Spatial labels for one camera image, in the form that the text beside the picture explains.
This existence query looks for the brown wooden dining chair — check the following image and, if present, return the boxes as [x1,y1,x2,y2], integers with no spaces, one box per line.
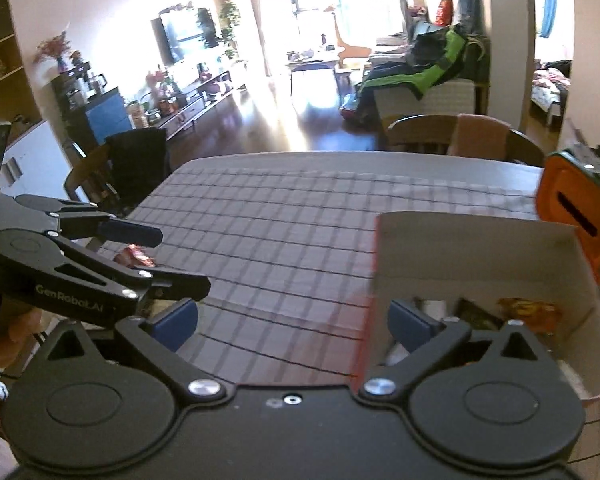
[387,114,546,167]

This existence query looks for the orange cardboard box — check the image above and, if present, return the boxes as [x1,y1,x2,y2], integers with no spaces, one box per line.
[352,212,600,407]

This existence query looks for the wooden bookshelf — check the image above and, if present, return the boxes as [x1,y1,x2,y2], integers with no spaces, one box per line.
[0,0,43,127]

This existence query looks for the tall potted plant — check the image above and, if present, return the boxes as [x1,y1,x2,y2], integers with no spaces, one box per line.
[219,0,242,59]

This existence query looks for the blue cabinet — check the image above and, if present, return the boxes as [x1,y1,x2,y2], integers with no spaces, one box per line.
[52,87,134,152]

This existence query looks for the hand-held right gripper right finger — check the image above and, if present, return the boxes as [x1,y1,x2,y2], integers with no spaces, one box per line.
[357,300,563,403]

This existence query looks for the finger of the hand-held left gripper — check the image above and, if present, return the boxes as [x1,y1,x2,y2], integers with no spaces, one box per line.
[15,194,164,248]
[55,235,212,307]

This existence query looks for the dark red chip packet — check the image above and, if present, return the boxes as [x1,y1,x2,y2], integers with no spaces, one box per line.
[114,244,157,269]

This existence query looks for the white checked tablecloth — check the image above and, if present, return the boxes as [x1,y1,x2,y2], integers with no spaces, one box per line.
[87,151,555,392]

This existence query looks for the red orange snack packet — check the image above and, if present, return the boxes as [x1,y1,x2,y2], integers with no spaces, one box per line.
[497,297,564,336]

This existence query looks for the black garment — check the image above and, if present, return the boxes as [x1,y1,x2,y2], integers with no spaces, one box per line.
[105,127,169,207]

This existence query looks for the coffee table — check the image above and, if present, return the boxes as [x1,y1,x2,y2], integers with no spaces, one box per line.
[286,47,347,100]

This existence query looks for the television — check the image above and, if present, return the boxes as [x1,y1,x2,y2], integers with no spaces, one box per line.
[151,7,220,67]

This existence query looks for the orange green tissue box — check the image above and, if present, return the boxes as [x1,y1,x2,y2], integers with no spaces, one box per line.
[536,144,600,272]

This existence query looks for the white television cabinet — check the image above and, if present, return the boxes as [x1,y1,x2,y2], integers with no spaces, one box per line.
[150,60,249,142]

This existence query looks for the wooden giraffe figure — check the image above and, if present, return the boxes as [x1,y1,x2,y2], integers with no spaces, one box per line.
[322,4,372,69]

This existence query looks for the red flower arrangement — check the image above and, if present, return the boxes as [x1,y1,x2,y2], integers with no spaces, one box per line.
[145,66,175,102]

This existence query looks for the tan cloth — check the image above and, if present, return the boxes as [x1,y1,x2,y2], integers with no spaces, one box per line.
[451,114,511,161]

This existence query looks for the bed with pink bedding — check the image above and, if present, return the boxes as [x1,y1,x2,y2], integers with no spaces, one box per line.
[530,60,574,127]

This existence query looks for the person's left hand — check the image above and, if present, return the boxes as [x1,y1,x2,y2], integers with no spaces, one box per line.
[0,307,45,368]

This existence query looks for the sofa with crochet cover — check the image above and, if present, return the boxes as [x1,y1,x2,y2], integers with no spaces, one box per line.
[372,20,491,133]

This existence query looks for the pink flowers in vase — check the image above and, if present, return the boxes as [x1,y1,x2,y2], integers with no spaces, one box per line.
[33,31,74,74]

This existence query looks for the black green jacket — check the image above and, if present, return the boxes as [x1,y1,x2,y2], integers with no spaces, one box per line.
[355,24,487,107]

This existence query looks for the black coffee machine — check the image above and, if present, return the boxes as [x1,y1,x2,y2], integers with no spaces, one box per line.
[54,62,108,107]

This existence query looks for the dark cushion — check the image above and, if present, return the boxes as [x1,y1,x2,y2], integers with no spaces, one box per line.
[455,0,482,27]

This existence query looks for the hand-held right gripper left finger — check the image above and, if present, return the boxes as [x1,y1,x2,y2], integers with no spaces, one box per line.
[22,298,233,403]

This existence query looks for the silver brown chocolate bar wrapper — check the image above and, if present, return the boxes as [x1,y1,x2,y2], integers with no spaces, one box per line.
[455,299,501,331]

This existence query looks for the dark wooden dining chair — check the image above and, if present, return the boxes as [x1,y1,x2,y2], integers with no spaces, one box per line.
[64,127,172,217]

